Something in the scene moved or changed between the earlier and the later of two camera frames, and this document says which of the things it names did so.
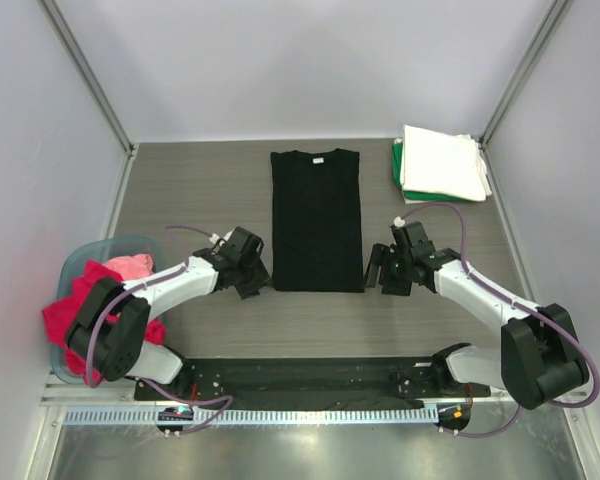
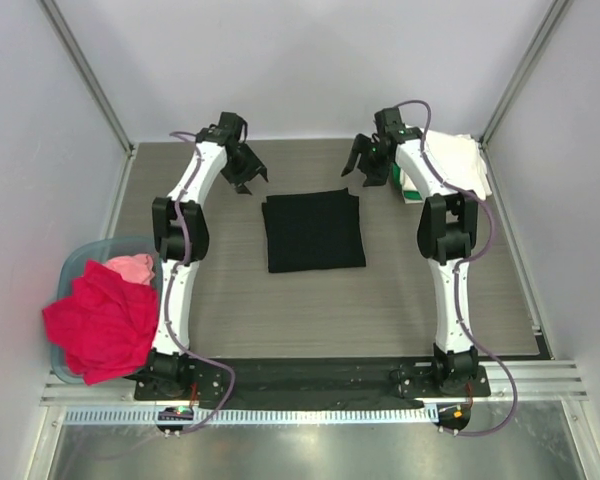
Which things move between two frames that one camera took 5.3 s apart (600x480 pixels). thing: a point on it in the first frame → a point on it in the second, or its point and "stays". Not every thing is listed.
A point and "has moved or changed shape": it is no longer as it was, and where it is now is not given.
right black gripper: [381, 255] → [374, 176]
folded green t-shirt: [396, 160] stays
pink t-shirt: [132, 267] stays
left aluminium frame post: [64, 32] stays
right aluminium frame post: [548, 27] stays
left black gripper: [260, 279] → [255, 167]
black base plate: [308, 383] stays
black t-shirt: [317, 221] has moved or changed shape
